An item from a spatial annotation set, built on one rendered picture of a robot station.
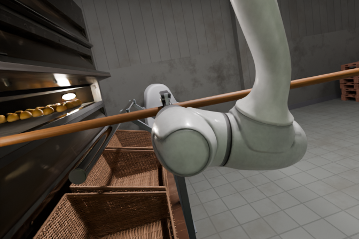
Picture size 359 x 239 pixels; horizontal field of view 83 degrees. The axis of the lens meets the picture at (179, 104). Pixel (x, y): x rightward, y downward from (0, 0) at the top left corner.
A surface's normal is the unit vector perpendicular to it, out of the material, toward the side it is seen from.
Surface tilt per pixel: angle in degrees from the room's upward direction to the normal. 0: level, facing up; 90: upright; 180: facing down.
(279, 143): 99
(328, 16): 90
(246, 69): 90
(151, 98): 90
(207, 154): 91
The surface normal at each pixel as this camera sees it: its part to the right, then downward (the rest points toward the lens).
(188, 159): 0.10, 0.18
